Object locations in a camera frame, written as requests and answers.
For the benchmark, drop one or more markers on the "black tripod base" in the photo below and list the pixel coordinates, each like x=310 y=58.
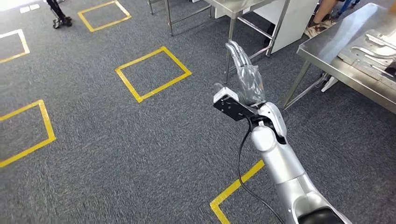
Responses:
x=62 y=21

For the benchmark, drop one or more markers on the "white panel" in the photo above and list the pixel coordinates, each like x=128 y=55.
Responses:
x=294 y=24

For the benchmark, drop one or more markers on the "yellow floor tape square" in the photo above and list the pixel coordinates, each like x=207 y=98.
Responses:
x=110 y=23
x=24 y=41
x=235 y=185
x=165 y=86

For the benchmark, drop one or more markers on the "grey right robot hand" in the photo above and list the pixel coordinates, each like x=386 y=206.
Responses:
x=250 y=83

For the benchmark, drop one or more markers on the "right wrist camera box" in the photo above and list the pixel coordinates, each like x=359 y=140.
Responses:
x=232 y=109

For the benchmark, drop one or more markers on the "aluminium fixture plate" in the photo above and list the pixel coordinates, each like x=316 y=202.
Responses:
x=383 y=49

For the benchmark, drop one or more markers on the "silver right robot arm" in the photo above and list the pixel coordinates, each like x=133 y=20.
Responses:
x=284 y=167

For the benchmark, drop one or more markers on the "blue metal cart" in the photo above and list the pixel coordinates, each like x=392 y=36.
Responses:
x=346 y=4

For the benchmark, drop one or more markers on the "person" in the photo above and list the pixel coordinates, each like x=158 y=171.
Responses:
x=325 y=9

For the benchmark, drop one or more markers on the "stainless steel workbench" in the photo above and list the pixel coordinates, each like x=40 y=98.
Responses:
x=334 y=46

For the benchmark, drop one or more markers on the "stainless steel table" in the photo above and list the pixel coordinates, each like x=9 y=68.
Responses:
x=235 y=4

